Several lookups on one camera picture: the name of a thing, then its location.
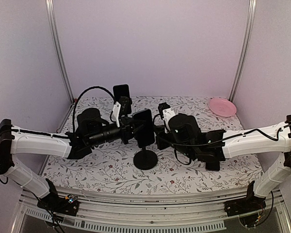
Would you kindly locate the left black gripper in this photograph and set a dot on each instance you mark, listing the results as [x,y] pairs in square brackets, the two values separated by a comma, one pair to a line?
[125,124]

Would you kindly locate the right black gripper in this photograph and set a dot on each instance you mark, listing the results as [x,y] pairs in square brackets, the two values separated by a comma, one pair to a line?
[160,143]

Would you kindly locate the black phone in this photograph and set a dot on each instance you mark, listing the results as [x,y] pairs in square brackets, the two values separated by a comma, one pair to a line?
[145,136]
[121,90]
[212,166]

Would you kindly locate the black phone stand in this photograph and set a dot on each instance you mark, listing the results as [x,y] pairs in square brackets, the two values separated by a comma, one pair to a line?
[145,159]
[123,106]

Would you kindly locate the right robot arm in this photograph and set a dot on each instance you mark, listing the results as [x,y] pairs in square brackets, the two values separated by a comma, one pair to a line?
[182,133]

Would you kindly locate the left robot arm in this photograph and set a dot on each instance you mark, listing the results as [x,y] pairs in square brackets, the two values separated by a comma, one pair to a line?
[92,131]

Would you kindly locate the floral table mat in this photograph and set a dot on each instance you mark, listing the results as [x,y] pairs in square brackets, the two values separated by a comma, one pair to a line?
[109,168]

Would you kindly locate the pink plate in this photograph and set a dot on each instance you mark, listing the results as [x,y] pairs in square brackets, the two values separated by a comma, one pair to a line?
[222,107]

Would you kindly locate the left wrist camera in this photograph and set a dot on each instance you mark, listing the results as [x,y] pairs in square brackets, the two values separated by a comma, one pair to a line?
[115,117]

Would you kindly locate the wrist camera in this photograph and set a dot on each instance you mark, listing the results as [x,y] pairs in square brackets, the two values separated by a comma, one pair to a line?
[166,113]
[115,117]

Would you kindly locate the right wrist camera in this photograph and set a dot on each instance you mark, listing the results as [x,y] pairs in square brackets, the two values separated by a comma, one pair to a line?
[166,113]

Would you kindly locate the front aluminium rail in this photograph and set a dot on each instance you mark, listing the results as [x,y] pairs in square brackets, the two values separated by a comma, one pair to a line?
[101,212]

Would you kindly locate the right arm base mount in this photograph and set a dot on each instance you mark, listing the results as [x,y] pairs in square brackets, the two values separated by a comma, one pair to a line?
[245,205]

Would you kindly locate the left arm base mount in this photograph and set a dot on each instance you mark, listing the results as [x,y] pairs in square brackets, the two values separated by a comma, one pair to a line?
[52,202]

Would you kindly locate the left aluminium frame post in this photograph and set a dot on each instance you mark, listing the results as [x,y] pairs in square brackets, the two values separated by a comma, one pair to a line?
[58,49]

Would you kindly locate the aluminium frame post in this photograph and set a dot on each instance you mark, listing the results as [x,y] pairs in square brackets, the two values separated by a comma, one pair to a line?
[58,49]
[245,45]

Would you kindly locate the right aluminium frame post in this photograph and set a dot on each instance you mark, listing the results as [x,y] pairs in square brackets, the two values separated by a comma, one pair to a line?
[245,45]

